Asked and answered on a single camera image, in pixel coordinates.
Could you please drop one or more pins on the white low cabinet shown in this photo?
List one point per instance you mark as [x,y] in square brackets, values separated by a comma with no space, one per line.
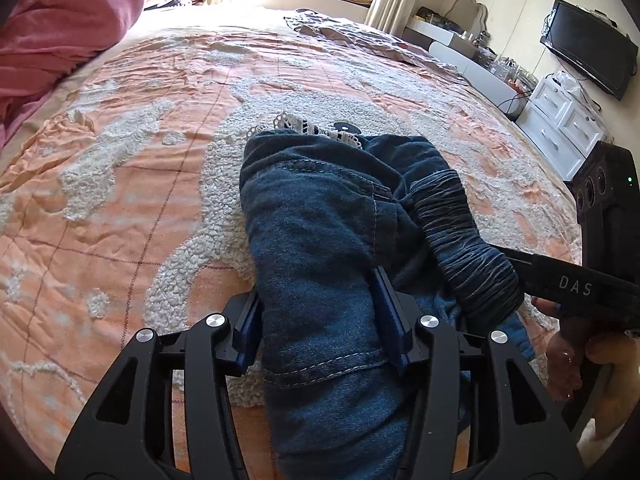
[475,65]

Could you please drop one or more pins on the grey patterned quilt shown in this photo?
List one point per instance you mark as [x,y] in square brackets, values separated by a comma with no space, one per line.
[365,35]

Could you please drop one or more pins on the orange white tufted blanket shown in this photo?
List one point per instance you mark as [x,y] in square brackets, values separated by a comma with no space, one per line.
[150,160]

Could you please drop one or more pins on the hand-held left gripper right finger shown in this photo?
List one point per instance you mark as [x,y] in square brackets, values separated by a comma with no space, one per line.
[395,320]

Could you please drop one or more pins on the person's right hand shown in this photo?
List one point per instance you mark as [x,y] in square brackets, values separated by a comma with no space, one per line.
[565,360]

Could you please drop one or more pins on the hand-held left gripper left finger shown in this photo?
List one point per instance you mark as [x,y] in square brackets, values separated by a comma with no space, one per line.
[247,330]

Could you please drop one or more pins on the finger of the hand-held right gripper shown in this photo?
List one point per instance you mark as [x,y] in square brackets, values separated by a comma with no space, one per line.
[515,258]

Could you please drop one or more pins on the white drawer cabinet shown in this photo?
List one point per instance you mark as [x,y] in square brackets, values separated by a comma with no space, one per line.
[560,120]

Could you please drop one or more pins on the blue denim pants lace trim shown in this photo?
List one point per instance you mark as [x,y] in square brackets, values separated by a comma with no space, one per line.
[320,240]

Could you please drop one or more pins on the pink blanket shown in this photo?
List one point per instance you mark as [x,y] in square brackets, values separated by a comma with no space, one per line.
[55,25]

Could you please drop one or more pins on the black flat television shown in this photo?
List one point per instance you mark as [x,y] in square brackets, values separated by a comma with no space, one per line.
[587,45]

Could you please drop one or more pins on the clutter of small bottles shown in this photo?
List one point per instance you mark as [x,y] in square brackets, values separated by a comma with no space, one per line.
[510,62]

